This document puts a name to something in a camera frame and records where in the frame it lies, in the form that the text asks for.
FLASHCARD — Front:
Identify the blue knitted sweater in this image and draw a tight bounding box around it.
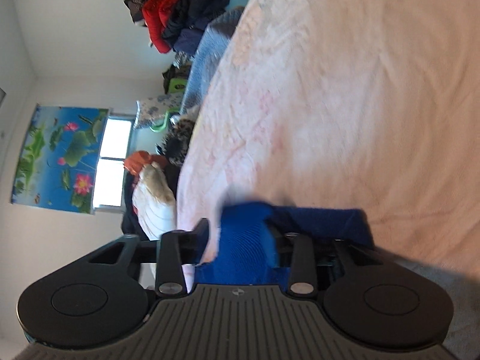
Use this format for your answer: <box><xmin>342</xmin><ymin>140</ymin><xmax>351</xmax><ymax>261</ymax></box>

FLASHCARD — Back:
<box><xmin>193</xmin><ymin>201</ymin><xmax>374</xmax><ymax>290</ymax></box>

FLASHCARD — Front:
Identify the red jacket on pile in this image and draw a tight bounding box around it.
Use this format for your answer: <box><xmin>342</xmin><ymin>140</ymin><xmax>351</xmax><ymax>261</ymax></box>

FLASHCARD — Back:
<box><xmin>141</xmin><ymin>0</ymin><xmax>211</xmax><ymax>55</ymax></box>

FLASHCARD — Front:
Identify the black garment beside bed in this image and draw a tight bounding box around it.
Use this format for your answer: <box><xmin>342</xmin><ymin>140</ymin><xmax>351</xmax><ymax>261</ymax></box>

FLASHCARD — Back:
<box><xmin>120</xmin><ymin>172</ymin><xmax>148</xmax><ymax>241</ymax></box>

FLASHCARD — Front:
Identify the leopard print fuzzy garment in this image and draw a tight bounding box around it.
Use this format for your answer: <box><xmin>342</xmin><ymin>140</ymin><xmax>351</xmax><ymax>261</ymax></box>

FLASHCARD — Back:
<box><xmin>156</xmin><ymin>119</ymin><xmax>195</xmax><ymax>167</ymax></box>

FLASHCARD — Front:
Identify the bright window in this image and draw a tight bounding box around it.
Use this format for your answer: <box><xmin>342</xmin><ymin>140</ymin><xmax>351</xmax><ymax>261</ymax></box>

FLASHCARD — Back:
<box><xmin>93</xmin><ymin>115</ymin><xmax>134</xmax><ymax>210</ymax></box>

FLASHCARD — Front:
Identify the green black bag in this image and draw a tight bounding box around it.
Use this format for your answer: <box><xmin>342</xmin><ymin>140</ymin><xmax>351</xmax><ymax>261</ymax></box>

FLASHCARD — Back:
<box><xmin>162</xmin><ymin>64</ymin><xmax>191</xmax><ymax>94</ymax></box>

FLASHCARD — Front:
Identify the floral blue white pillow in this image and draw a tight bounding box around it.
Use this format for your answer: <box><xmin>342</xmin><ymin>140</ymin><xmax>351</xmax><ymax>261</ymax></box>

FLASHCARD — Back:
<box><xmin>133</xmin><ymin>93</ymin><xmax>183</xmax><ymax>129</ymax></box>

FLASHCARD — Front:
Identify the dark navy clothes pile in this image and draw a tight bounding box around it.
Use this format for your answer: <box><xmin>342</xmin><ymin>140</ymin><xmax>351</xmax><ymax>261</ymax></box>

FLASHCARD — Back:
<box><xmin>161</xmin><ymin>0</ymin><xmax>230</xmax><ymax>56</ymax></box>

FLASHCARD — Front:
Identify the lotus flower wall poster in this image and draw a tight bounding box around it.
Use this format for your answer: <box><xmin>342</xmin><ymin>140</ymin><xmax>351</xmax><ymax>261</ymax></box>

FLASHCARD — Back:
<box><xmin>10</xmin><ymin>105</ymin><xmax>110</xmax><ymax>215</ymax></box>

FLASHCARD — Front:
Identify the green plastic hanger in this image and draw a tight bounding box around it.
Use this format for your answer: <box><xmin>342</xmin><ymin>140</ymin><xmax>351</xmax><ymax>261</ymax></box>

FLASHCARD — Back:
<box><xmin>150</xmin><ymin>107</ymin><xmax>180</xmax><ymax>133</ymax></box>

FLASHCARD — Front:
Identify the light blue towel blanket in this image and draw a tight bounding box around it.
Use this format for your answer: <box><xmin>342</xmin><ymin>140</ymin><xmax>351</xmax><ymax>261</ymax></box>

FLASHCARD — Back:
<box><xmin>180</xmin><ymin>7</ymin><xmax>244</xmax><ymax>116</ymax></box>

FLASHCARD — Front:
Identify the white quilted jacket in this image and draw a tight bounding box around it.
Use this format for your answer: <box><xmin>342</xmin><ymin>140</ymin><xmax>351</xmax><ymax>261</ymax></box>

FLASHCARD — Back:
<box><xmin>133</xmin><ymin>163</ymin><xmax>176</xmax><ymax>241</ymax></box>

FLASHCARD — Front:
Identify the pink bed blanket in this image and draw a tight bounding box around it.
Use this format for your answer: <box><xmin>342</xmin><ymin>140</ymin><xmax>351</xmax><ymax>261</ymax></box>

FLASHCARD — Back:
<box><xmin>177</xmin><ymin>0</ymin><xmax>479</xmax><ymax>278</ymax></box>

